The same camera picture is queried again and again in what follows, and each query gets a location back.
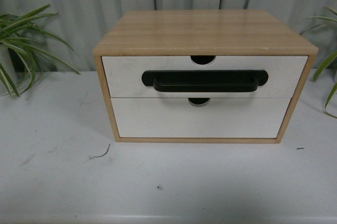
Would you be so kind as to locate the black drawer handle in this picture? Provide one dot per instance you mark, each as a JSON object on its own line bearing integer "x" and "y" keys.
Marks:
{"x": 205, "y": 81}

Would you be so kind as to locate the white drawer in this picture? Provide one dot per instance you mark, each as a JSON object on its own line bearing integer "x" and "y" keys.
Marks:
{"x": 124, "y": 74}
{"x": 219, "y": 118}

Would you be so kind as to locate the left green leafy plant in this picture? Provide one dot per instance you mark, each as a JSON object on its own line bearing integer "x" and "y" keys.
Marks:
{"x": 17, "y": 35}

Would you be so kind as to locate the green leafy plant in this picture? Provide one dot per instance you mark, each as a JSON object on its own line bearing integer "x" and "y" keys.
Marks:
{"x": 17, "y": 35}
{"x": 331, "y": 58}

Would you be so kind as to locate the right green leafy plant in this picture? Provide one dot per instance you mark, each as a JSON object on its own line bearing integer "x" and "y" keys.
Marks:
{"x": 331, "y": 58}

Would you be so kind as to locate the thin wire scrap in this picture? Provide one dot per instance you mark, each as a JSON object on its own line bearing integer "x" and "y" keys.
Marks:
{"x": 101, "y": 154}

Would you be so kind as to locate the wooden drawer cabinet frame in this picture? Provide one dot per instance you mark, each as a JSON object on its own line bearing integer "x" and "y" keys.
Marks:
{"x": 202, "y": 35}

